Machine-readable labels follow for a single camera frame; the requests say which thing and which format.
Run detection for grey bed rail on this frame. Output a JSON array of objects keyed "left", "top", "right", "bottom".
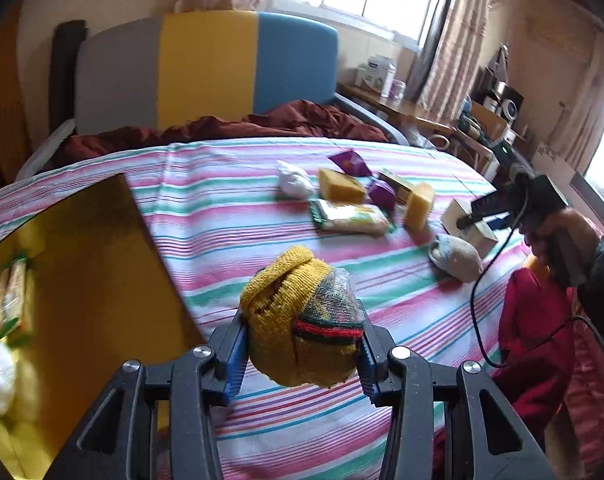
[{"left": 336, "top": 92, "right": 410, "bottom": 145}]

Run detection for orange snack packet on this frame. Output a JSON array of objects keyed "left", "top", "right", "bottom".
[{"left": 0, "top": 255, "right": 35, "bottom": 346}]

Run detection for grey yellow blue headboard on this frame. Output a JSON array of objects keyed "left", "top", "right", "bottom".
[{"left": 74, "top": 10, "right": 339, "bottom": 136}]

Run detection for white carton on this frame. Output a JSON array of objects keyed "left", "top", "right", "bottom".
[{"left": 356, "top": 54, "right": 397, "bottom": 90}]

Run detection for white bed rail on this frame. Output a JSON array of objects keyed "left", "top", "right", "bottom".
[{"left": 16, "top": 120, "right": 77, "bottom": 181}]

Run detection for red clothing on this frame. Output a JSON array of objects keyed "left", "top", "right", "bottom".
[{"left": 432, "top": 255, "right": 604, "bottom": 480}]

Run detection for black cable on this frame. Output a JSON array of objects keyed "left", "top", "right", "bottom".
[{"left": 471, "top": 240, "right": 604, "bottom": 368}]

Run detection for purple snack packet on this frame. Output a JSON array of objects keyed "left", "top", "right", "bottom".
[
  {"left": 329, "top": 150, "right": 373, "bottom": 177},
  {"left": 368, "top": 179, "right": 397, "bottom": 212}
]

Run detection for wooden desk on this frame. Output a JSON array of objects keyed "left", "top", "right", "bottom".
[{"left": 338, "top": 82, "right": 483, "bottom": 161}]

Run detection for striped bed sheet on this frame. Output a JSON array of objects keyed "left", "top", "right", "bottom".
[{"left": 0, "top": 137, "right": 533, "bottom": 480}]

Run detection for wooden wardrobe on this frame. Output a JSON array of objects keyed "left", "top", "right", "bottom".
[{"left": 0, "top": 0, "right": 32, "bottom": 196}]

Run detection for green-edged rice cracker packet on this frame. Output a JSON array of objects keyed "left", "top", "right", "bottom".
[{"left": 309, "top": 199, "right": 397, "bottom": 235}]

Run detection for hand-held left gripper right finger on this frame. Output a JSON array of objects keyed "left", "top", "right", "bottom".
[{"left": 357, "top": 322, "right": 558, "bottom": 480}]

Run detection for maroon blanket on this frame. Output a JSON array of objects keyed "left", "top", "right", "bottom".
[{"left": 56, "top": 100, "right": 390, "bottom": 171}]

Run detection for yellow sponge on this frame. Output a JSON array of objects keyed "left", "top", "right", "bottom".
[
  {"left": 318, "top": 168, "right": 367, "bottom": 204},
  {"left": 403, "top": 181, "right": 435, "bottom": 233}
]

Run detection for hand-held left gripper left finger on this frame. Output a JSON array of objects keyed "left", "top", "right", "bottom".
[{"left": 46, "top": 307, "right": 247, "bottom": 480}]

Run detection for gold rectangular small box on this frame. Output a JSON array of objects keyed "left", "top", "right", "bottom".
[{"left": 378, "top": 169, "right": 415, "bottom": 205}]

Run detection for small beige box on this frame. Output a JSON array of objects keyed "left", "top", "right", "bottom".
[{"left": 441, "top": 198, "right": 499, "bottom": 257}]

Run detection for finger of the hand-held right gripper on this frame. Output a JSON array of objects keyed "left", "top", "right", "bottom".
[
  {"left": 470, "top": 187, "right": 520, "bottom": 214},
  {"left": 456, "top": 212, "right": 511, "bottom": 229}
]

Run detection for gold tin box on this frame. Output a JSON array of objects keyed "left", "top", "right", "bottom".
[{"left": 0, "top": 172, "right": 207, "bottom": 476}]

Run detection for person's right hand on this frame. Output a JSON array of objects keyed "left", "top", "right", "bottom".
[{"left": 522, "top": 208, "right": 603, "bottom": 263}]

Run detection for wooden shelf unit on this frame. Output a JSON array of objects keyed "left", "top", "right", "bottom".
[{"left": 452, "top": 77, "right": 530, "bottom": 181}]

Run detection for black post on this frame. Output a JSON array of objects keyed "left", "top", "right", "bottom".
[{"left": 49, "top": 20, "right": 87, "bottom": 133}]

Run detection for yellow knitted sock bundle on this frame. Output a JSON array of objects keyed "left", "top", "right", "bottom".
[{"left": 239, "top": 246, "right": 367, "bottom": 389}]

